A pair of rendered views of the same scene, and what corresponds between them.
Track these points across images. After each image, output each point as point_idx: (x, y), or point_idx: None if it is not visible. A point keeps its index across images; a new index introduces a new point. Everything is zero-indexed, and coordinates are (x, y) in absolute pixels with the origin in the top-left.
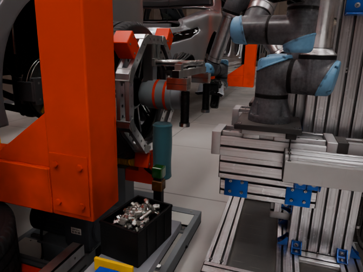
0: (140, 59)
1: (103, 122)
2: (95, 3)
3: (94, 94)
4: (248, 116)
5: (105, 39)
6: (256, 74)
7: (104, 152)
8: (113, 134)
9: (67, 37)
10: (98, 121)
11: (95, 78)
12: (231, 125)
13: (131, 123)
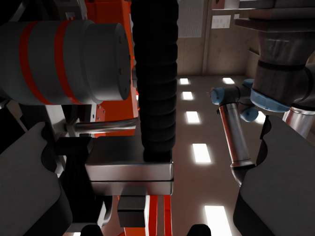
0: (92, 107)
1: (127, 27)
2: (135, 100)
3: (131, 49)
4: (258, 31)
5: (132, 85)
6: (252, 85)
7: (125, 1)
8: (123, 13)
9: None
10: (129, 30)
11: (131, 59)
12: (244, 9)
13: (85, 8)
